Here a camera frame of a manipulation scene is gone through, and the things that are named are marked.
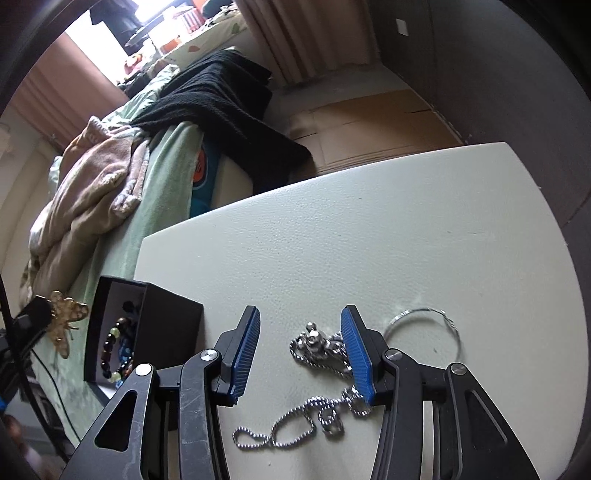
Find green bed sheet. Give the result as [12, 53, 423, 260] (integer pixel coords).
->
[34, 65, 204, 416]

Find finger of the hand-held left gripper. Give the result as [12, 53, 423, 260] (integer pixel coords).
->
[11, 298, 54, 352]

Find narrow pink curtain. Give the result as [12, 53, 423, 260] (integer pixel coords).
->
[9, 34, 130, 153]

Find wide pink curtain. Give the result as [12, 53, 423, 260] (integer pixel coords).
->
[235, 0, 377, 88]

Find dark and yellow bead bracelet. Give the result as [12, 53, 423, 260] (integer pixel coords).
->
[98, 316, 139, 384]

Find gold butterfly hair clip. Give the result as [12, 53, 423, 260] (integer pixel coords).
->
[46, 290, 89, 358]

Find black blanket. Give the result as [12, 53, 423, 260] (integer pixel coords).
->
[131, 48, 312, 195]

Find beige blanket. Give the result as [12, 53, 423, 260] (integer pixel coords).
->
[21, 115, 151, 301]

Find floral windowsill cloth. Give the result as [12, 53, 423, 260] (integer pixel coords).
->
[164, 11, 250, 68]

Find silver chain necklace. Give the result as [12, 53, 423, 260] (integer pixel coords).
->
[232, 322, 372, 449]

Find black jewelry box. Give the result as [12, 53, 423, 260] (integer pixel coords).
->
[83, 275, 205, 386]

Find silver bangle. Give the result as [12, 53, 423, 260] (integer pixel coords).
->
[382, 308, 462, 365]

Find hanging dark clothes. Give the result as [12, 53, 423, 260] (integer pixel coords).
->
[90, 0, 139, 38]

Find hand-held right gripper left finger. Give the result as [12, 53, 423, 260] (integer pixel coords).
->
[60, 305, 262, 480]

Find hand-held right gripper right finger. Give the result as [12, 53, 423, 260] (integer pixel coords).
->
[339, 305, 541, 480]

